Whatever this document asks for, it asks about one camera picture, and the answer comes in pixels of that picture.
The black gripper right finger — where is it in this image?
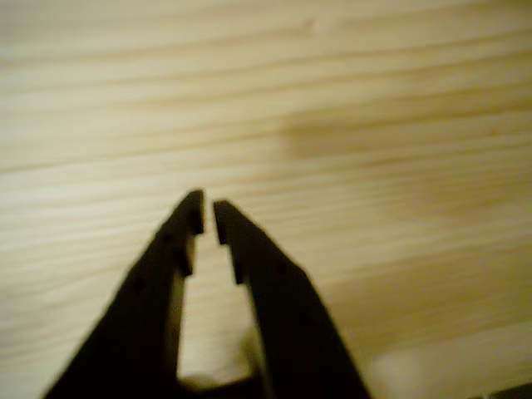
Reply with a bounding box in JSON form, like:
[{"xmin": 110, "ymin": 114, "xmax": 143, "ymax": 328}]
[{"xmin": 213, "ymin": 200, "xmax": 372, "ymax": 399}]

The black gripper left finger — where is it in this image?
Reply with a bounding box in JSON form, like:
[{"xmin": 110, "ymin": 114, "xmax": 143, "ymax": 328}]
[{"xmin": 41, "ymin": 190, "xmax": 205, "ymax": 399}]

